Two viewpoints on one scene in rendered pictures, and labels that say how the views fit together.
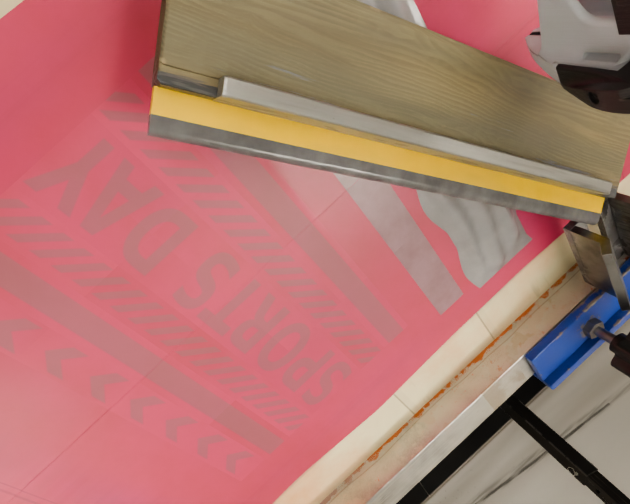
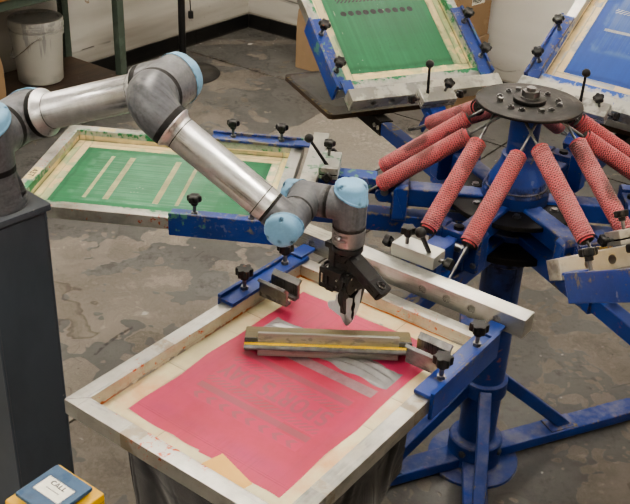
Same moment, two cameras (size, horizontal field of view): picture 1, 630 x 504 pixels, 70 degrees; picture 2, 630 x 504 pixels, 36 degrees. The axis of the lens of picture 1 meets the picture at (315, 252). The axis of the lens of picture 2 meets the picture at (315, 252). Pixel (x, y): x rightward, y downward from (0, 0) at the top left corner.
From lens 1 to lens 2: 2.09 m
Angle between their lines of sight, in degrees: 81
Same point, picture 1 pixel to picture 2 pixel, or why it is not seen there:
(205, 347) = (268, 405)
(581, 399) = not seen: outside the picture
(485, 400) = (404, 408)
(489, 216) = (370, 366)
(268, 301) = (289, 393)
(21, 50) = (216, 353)
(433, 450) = (385, 426)
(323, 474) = (338, 455)
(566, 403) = not seen: outside the picture
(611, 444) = not seen: outside the picture
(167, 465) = (260, 441)
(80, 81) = (228, 356)
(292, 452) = (317, 443)
